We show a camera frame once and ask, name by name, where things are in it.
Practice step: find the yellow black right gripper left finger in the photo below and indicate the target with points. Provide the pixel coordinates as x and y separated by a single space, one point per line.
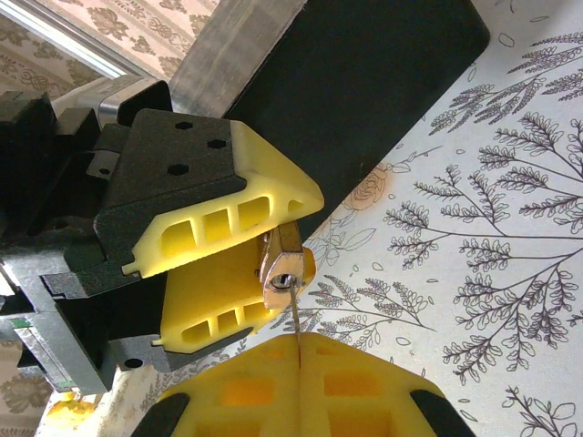
255 391

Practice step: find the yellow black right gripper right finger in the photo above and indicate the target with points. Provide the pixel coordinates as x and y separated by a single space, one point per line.
355 391

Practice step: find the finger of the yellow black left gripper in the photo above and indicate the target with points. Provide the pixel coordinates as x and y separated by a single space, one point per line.
255 173
209 291

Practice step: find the brass padlock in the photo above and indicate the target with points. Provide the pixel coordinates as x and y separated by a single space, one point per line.
280 264

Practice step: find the silver key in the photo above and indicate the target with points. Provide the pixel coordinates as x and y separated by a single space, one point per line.
295 318

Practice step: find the starry night print box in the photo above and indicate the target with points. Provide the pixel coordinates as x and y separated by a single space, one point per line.
355 100

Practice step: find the floral patterned table cover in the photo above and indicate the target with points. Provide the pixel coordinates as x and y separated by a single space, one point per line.
455 273

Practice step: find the yellow toy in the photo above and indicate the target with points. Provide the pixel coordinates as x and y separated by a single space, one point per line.
68 412

